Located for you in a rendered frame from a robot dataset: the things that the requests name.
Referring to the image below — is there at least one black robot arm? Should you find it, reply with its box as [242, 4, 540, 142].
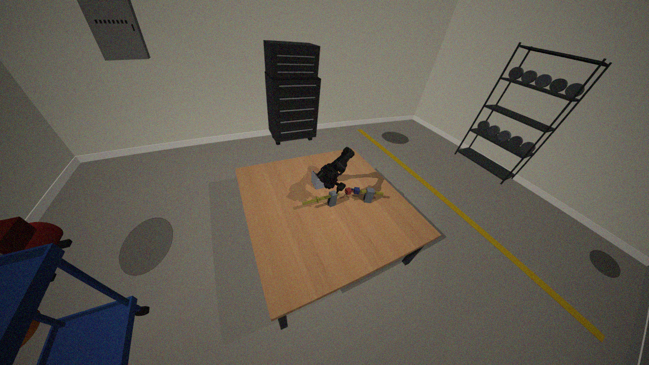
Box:
[316, 147, 355, 189]

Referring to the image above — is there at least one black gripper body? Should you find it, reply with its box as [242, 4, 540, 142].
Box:
[319, 174, 346, 191]

